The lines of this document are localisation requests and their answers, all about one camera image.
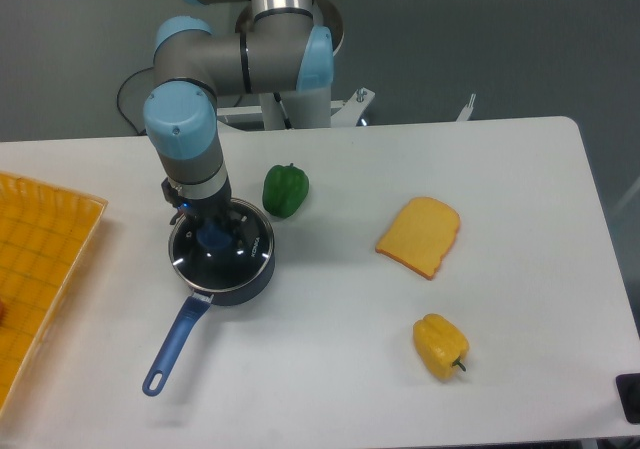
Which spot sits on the black device at table edge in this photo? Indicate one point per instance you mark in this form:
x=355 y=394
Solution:
x=628 y=386

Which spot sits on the yellow bell pepper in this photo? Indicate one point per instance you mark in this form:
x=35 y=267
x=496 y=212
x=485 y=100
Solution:
x=442 y=347

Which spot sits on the yellow woven basket tray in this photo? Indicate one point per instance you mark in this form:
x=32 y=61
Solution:
x=45 y=230

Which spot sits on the white table bracket right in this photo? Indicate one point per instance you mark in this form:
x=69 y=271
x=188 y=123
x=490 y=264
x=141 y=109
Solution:
x=467 y=110

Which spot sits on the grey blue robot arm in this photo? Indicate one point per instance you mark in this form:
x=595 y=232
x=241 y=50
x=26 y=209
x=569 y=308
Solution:
x=286 y=52

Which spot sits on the blue saucepan with handle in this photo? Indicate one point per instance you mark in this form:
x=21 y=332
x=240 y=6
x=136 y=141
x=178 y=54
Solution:
x=193 y=308

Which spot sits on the toast bread slice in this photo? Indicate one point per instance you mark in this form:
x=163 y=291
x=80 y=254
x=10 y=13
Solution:
x=421 y=235

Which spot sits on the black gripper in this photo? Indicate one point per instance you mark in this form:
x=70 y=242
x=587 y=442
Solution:
x=216 y=206

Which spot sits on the glass pot lid blue knob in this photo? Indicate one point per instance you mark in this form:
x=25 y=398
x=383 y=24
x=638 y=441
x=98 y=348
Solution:
x=198 y=261

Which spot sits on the green bell pepper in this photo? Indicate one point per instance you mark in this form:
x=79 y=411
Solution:
x=285 y=188

